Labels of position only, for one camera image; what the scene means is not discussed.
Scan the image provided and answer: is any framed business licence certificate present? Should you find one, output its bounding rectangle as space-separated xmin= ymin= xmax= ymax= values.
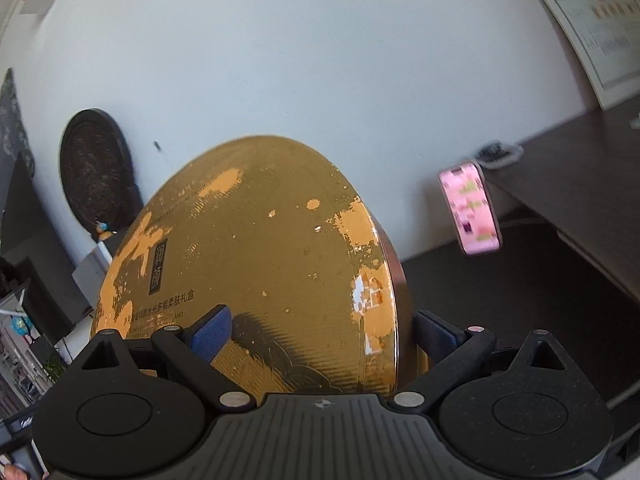
xmin=542 ymin=0 xmax=639 ymax=110

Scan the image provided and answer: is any person's hand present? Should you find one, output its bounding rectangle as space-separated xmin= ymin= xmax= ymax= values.
xmin=1 ymin=464 xmax=29 ymax=480

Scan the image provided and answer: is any black item on shelf corner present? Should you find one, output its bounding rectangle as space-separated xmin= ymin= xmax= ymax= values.
xmin=473 ymin=141 xmax=524 ymax=170

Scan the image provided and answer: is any black round plate on wall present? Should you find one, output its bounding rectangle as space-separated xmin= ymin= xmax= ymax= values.
xmin=60 ymin=108 xmax=142 ymax=240

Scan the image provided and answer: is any dark wooden raised shelf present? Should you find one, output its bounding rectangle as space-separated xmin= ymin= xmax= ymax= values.
xmin=485 ymin=98 xmax=639 ymax=299

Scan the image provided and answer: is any round gold box lid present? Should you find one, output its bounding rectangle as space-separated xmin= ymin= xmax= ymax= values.
xmin=93 ymin=136 xmax=418 ymax=398

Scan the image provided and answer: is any pink smartphone on stand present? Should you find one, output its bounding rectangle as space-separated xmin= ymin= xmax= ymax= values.
xmin=438 ymin=162 xmax=502 ymax=256

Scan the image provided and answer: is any black monitor screen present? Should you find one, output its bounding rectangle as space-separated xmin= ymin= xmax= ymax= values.
xmin=1 ymin=157 xmax=91 ymax=344

